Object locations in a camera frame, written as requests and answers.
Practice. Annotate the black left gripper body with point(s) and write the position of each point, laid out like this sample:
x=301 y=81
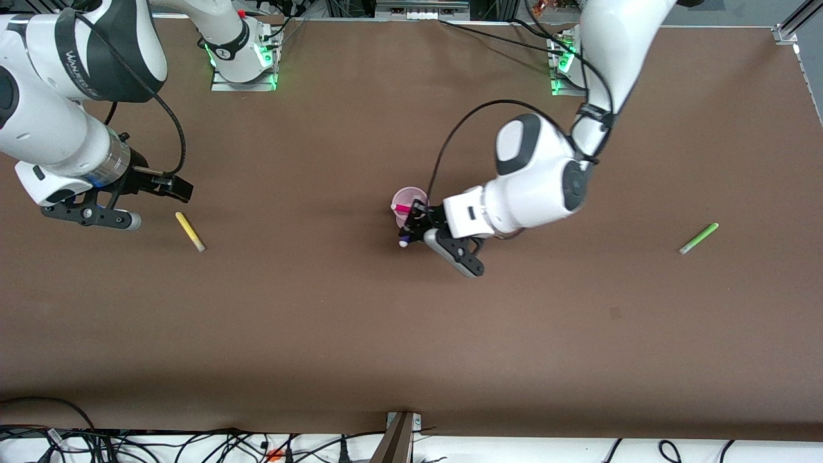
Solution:
x=432 y=216

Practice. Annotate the pink pen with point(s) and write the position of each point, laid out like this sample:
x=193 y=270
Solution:
x=404 y=208

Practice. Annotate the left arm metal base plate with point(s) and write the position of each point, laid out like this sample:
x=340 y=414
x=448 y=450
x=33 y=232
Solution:
x=562 y=87

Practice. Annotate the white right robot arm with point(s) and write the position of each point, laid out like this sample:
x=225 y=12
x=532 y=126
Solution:
x=45 y=122

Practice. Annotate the pink pen holder cup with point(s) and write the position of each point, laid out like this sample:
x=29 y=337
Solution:
x=405 y=196

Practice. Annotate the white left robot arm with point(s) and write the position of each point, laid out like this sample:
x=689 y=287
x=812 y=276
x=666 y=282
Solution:
x=533 y=186

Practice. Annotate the silver mounting bracket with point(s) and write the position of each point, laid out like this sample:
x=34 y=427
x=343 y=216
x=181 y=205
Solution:
x=416 y=422

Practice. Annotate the purple pen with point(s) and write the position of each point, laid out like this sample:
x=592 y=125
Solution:
x=405 y=241

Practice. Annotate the green pen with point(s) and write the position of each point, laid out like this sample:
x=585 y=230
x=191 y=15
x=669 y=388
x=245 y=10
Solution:
x=699 y=238

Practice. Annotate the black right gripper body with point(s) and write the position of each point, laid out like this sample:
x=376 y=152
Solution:
x=143 y=179

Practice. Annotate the grey metal support beam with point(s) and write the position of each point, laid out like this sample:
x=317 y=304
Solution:
x=393 y=444

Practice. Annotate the yellow pen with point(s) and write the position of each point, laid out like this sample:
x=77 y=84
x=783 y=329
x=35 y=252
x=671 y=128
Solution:
x=189 y=231

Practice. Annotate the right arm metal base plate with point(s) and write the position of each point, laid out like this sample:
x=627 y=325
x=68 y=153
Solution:
x=244 y=86

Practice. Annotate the silver aluminium frame rail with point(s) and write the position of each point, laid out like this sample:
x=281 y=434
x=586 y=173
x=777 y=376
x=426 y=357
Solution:
x=421 y=8

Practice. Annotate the aluminium corner post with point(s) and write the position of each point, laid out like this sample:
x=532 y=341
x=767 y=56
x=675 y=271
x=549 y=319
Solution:
x=789 y=29

